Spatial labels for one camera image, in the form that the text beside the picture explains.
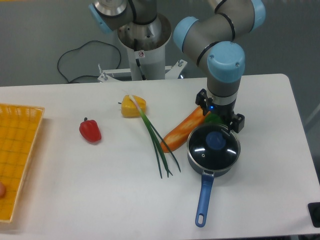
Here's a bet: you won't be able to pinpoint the glass pot lid blue knob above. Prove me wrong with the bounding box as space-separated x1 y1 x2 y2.
187 123 242 171

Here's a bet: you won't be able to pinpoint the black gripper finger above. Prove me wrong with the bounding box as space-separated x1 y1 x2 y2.
227 113 245 133
195 88 213 116

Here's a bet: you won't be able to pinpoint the green spring onion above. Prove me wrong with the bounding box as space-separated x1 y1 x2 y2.
127 94 181 178

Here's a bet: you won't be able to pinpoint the yellow toy bell pepper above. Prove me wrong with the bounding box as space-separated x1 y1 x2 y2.
120 95 147 118

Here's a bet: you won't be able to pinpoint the red toy bell pepper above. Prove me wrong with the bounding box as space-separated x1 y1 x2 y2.
79 117 102 144

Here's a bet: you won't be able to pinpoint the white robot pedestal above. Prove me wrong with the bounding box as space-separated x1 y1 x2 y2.
117 13 172 81

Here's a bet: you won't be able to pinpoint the white metal base frame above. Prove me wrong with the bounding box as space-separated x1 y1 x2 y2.
97 59 188 83

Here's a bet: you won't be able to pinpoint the yellow woven basket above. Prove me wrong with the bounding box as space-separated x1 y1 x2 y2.
0 103 45 223

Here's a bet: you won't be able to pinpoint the saucepan with blue handle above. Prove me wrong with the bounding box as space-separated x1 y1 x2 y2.
186 123 242 228

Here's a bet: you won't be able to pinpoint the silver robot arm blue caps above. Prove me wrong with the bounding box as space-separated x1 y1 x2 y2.
89 0 266 132

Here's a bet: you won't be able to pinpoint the green toy bell pepper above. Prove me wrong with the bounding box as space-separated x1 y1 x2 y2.
204 113 225 125

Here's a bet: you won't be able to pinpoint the orange toy baguette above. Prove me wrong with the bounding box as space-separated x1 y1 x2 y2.
160 106 209 153

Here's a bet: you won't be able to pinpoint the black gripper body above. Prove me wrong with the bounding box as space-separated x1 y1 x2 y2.
210 100 236 123

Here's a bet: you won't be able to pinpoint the black corner device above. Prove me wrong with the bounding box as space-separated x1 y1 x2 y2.
307 202 320 228

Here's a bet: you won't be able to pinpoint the black floor cable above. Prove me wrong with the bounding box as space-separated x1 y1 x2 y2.
57 40 122 84

